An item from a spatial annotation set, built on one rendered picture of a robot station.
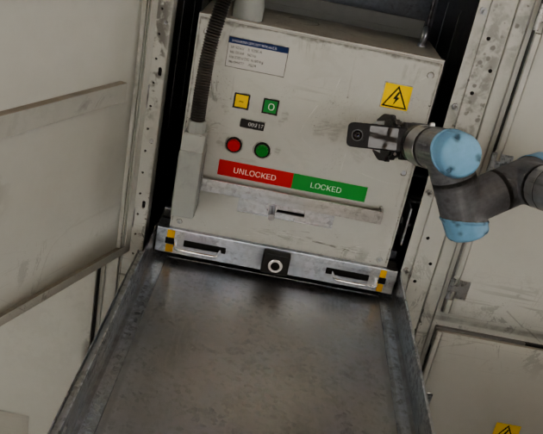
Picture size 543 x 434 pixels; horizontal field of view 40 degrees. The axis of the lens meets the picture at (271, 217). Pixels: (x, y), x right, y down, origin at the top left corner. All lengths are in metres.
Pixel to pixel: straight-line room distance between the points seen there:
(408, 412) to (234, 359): 0.33
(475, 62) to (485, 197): 0.36
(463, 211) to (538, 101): 0.39
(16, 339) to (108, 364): 0.59
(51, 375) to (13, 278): 0.52
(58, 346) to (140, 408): 0.64
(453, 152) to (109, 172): 0.73
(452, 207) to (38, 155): 0.73
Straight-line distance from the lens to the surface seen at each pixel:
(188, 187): 1.49
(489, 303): 1.74
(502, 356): 1.83
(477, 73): 1.56
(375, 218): 1.58
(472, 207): 1.27
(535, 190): 1.28
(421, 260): 1.69
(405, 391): 1.44
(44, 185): 1.43
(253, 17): 1.53
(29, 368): 1.94
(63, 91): 1.40
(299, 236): 1.64
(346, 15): 2.13
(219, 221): 1.64
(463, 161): 1.23
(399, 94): 1.54
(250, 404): 1.31
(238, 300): 1.58
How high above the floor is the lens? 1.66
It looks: 24 degrees down
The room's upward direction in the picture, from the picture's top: 11 degrees clockwise
